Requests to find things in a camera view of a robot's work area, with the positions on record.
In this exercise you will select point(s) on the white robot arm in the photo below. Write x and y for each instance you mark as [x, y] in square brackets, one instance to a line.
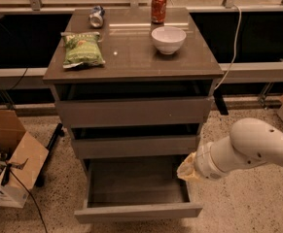
[250, 143]

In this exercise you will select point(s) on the orange soda can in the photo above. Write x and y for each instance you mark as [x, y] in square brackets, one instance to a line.
[158, 10]

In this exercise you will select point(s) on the open cardboard box left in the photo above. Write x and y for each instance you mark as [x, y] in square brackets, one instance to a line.
[21, 148]

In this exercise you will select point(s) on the white ceramic bowl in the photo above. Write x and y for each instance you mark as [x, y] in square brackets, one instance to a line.
[168, 39]

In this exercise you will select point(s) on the grey top drawer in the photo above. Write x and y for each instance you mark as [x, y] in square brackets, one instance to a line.
[133, 103]

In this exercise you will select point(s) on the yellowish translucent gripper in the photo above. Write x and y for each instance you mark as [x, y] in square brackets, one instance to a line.
[204, 165]

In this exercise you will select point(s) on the black floor bar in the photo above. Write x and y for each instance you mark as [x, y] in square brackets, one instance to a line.
[58, 132]

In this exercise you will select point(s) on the grey bottom drawer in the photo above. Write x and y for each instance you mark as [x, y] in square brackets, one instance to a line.
[136, 188]

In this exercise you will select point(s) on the grey middle drawer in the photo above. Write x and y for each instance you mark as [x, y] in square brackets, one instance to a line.
[130, 141]

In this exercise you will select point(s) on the grey drawer cabinet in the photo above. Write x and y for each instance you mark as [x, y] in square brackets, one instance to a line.
[130, 56]

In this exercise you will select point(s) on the grey drawer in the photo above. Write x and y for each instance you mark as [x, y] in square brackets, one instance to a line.
[133, 103]
[130, 141]
[136, 188]

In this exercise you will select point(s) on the green chip bag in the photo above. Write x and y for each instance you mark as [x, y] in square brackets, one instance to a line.
[81, 49]

